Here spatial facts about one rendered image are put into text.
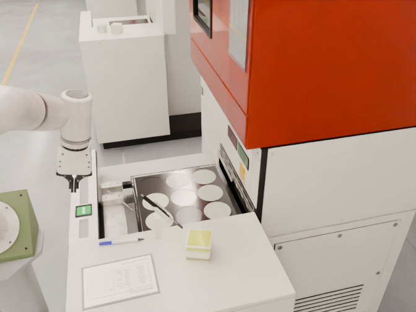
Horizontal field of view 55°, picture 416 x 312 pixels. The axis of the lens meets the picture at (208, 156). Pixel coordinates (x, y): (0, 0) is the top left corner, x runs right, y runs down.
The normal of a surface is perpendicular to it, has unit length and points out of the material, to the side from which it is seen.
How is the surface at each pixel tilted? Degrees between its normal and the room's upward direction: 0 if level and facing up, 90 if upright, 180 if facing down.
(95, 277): 0
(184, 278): 0
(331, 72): 90
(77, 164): 93
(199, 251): 90
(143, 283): 0
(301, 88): 90
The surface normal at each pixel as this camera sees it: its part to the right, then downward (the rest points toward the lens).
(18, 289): 0.68, 0.41
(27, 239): 0.17, -0.19
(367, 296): 0.25, 0.54
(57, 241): 0.00, -0.83
